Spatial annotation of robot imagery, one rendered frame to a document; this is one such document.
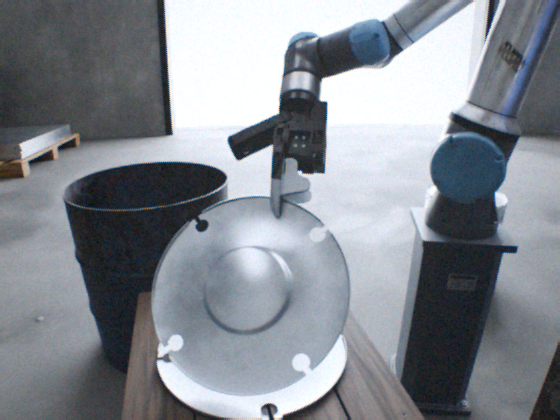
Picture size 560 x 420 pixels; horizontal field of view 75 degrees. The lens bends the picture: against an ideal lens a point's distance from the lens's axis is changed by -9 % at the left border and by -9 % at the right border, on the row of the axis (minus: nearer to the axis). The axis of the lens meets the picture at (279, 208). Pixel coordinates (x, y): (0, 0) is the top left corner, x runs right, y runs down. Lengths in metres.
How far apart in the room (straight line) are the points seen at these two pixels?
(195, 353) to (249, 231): 0.19
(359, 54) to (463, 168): 0.25
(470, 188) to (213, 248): 0.40
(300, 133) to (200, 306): 0.30
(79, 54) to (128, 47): 0.54
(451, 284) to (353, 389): 0.36
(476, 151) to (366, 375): 0.36
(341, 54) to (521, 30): 0.27
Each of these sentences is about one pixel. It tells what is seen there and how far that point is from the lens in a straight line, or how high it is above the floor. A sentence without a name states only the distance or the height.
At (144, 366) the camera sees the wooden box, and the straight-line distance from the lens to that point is 0.64.
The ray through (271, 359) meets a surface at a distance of 0.55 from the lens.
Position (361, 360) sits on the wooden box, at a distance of 0.63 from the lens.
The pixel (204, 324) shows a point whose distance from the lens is 0.58.
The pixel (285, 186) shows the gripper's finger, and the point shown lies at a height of 0.59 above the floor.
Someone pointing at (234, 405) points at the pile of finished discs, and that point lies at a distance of 0.56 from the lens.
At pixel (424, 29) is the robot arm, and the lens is 0.81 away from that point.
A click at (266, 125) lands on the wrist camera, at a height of 0.66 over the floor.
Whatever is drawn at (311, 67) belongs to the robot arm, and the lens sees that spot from 0.72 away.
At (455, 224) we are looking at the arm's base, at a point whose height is 0.48.
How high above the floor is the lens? 0.76
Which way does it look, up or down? 21 degrees down
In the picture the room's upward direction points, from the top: straight up
